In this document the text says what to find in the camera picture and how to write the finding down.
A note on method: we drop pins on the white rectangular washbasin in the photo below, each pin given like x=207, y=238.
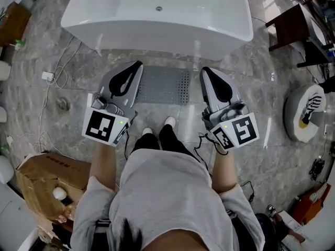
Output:
x=321, y=33

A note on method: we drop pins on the person's left forearm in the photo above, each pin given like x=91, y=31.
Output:
x=103, y=166

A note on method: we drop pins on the brown cardboard box with clutter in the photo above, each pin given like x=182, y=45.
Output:
x=13, y=25

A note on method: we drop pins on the dark wooden table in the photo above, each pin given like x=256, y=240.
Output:
x=290, y=25

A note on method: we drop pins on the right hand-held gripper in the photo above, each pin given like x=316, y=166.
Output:
x=243, y=131

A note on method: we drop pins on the green toilet brush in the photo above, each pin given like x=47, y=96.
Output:
x=20, y=44

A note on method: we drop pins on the white bathtub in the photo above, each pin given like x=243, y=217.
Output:
x=157, y=35

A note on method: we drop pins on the person's face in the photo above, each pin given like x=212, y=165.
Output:
x=178, y=242

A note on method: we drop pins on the person's black trousers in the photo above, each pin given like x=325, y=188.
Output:
x=170, y=140

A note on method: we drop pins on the person's grey sweatshirt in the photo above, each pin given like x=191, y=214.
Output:
x=167, y=192

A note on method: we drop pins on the black white sneaker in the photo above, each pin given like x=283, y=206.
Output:
x=270, y=210

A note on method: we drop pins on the tall white bin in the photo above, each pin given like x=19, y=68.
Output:
x=4, y=70

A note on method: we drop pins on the white power strip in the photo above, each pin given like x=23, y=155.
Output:
x=48, y=76

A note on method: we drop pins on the person's right forearm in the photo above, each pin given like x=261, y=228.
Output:
x=225, y=174

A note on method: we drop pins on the round grey white pouf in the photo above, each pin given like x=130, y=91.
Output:
x=291, y=114

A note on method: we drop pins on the pink bottle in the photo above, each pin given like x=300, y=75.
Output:
x=65, y=216

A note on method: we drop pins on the small white bin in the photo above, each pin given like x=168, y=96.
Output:
x=27, y=1

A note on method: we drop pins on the black padded case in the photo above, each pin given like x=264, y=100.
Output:
x=264, y=229

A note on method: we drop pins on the white shoe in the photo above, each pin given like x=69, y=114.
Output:
x=170, y=121
x=147, y=131

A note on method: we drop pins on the white paper booklet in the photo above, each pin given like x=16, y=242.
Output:
x=291, y=227

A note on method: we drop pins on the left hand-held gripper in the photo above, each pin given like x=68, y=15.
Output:
x=100, y=124

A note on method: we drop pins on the orange box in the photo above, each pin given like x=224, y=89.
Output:
x=312, y=205

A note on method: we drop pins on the grey perforated bath mat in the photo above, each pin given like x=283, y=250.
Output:
x=165, y=85

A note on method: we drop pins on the white fluffy puff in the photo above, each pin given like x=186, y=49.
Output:
x=59, y=193

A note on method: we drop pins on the large taped cardboard box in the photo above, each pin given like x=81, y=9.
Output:
x=39, y=174

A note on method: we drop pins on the black metal desk frame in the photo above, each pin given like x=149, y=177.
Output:
x=314, y=59

